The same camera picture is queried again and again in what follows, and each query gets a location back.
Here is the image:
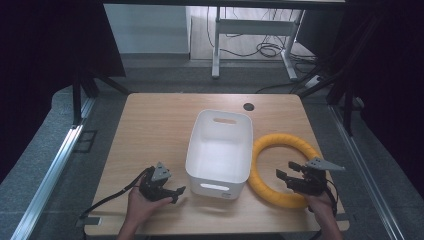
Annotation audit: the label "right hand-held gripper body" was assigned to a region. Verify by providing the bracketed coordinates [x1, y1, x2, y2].
[289, 156, 346, 197]

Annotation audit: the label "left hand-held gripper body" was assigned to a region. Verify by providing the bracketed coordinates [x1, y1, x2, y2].
[138, 161, 178, 202]

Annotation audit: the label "yellow foam ring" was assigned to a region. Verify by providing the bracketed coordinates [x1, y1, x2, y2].
[246, 133, 323, 210]

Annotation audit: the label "person's left hand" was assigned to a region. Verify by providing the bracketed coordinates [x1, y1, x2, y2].
[126, 185, 174, 229]

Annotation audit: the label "person's right hand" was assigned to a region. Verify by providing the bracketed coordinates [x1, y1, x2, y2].
[303, 191, 337, 222]

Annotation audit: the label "white plastic storage bin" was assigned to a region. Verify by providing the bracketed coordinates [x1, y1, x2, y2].
[184, 109, 254, 201]

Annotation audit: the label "black metal stand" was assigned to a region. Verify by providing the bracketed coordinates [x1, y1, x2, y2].
[71, 68, 131, 127]
[298, 13, 379, 137]

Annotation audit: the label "white power strip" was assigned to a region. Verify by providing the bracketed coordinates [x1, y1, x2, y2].
[304, 74, 324, 90]

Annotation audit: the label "black curtain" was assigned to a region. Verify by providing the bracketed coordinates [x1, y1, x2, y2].
[328, 0, 424, 198]
[0, 0, 127, 184]

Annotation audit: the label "dark monitor panel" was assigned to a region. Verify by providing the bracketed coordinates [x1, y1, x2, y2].
[295, 9, 344, 61]

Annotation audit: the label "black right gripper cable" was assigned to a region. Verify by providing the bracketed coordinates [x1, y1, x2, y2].
[307, 179, 340, 240]

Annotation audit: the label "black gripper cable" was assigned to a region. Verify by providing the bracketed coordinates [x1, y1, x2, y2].
[78, 167, 150, 220]
[307, 179, 340, 240]

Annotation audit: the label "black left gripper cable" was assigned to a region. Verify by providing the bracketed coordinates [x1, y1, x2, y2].
[78, 167, 150, 220]

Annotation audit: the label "silver metal floor rail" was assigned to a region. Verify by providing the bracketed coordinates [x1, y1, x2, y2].
[328, 105, 406, 240]
[9, 96, 96, 240]

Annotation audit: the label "black floor cables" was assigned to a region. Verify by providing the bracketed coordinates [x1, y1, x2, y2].
[205, 6, 318, 94]

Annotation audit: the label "white metal desk frame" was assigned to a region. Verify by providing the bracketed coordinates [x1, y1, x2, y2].
[211, 5, 306, 82]

